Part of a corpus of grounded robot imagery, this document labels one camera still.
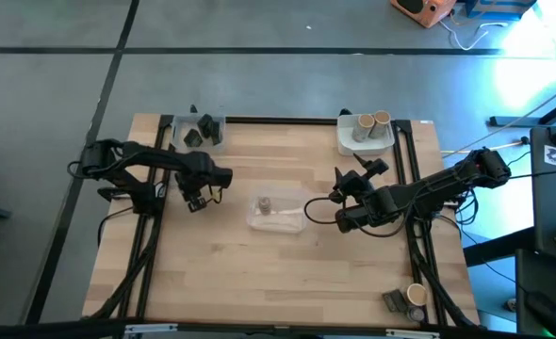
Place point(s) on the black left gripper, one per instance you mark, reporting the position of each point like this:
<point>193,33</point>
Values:
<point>207,174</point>

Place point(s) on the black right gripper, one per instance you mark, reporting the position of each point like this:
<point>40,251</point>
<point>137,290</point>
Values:
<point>355,183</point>

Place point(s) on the dark spice tin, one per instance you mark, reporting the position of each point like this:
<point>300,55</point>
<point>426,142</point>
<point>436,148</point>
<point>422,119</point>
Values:
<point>193,138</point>
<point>206,124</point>
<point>217,133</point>
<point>393,301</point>

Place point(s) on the cardboard spice tube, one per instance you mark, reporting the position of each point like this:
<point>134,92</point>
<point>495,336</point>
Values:
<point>379,124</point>
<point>363,128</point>
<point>415,294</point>

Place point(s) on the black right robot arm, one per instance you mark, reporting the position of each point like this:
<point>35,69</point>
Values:
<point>429,190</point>

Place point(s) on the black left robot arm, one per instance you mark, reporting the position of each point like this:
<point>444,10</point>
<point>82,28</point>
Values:
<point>155,157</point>

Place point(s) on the clear plastic bin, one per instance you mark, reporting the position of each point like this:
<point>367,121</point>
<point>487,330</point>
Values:
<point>287,216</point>
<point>212,148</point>

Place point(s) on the white plastic bin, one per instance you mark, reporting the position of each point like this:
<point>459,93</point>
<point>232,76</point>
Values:
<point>367,148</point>

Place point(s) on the thin pale rod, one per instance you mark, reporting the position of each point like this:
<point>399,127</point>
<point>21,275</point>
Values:
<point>457,151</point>

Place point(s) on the black desk foot bar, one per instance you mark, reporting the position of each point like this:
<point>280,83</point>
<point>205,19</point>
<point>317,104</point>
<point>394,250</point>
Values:
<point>495,247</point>

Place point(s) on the black stand leg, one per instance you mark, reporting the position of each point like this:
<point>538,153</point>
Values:
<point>509,121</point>

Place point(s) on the orange speaker box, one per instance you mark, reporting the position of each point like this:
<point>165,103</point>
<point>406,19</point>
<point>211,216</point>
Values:
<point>424,9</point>

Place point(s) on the small round metal object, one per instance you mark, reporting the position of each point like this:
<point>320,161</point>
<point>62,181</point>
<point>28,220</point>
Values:
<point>511,303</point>

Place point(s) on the blue box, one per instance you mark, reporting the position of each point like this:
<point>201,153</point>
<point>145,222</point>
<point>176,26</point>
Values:
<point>499,7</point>

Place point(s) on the black low desk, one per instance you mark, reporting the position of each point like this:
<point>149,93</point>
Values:
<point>542,282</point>

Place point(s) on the black computer mouse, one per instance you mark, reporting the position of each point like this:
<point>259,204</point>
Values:
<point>546,311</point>

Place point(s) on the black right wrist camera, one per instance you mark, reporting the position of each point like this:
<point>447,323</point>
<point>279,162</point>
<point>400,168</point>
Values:
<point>377,166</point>

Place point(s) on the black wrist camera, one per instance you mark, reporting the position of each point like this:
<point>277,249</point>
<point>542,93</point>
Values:
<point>197,204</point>
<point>377,166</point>

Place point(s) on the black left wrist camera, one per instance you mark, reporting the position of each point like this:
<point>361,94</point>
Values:
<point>197,204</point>

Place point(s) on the black aluminium table frame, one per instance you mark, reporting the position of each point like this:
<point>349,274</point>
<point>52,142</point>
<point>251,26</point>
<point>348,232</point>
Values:
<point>282,120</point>

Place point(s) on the silver metal bracket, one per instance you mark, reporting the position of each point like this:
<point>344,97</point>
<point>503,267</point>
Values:
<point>151,328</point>
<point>412,334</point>

